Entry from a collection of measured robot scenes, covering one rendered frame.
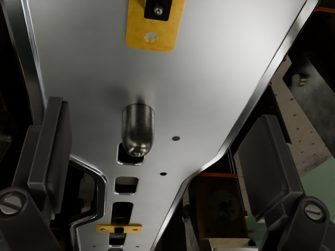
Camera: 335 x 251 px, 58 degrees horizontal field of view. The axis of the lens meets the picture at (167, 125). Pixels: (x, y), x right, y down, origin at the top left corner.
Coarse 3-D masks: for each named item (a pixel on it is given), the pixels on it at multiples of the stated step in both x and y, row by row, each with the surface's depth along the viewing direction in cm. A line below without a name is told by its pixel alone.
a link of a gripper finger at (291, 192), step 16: (256, 128) 14; (272, 128) 13; (240, 144) 16; (256, 144) 14; (272, 144) 13; (240, 160) 15; (256, 160) 14; (272, 160) 12; (288, 160) 12; (256, 176) 14; (272, 176) 12; (288, 176) 12; (256, 192) 14; (272, 192) 12; (288, 192) 11; (304, 192) 12; (256, 208) 13; (272, 208) 12; (288, 208) 12; (272, 224) 12
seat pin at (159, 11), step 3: (156, 3) 20; (159, 3) 20; (153, 6) 20; (156, 6) 20; (159, 6) 20; (162, 6) 20; (153, 9) 20; (156, 9) 20; (159, 9) 20; (162, 9) 20; (156, 12) 20; (159, 12) 20; (162, 12) 20
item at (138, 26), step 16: (144, 0) 21; (160, 0) 20; (176, 0) 21; (128, 16) 21; (144, 16) 20; (160, 16) 21; (176, 16) 22; (128, 32) 22; (144, 32) 23; (160, 32) 23; (176, 32) 23; (144, 48) 24; (160, 48) 24
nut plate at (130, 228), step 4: (100, 224) 55; (104, 224) 55; (96, 228) 56; (100, 228) 56; (104, 228) 56; (108, 228) 56; (112, 228) 56; (116, 228) 56; (120, 228) 56; (124, 228) 56; (128, 228) 57; (132, 228) 57; (136, 228) 57; (140, 228) 57; (100, 232) 58; (104, 232) 58; (108, 232) 58; (112, 232) 58; (116, 232) 56; (120, 232) 56; (124, 232) 58; (128, 232) 58; (132, 232) 58; (136, 232) 59; (140, 232) 59
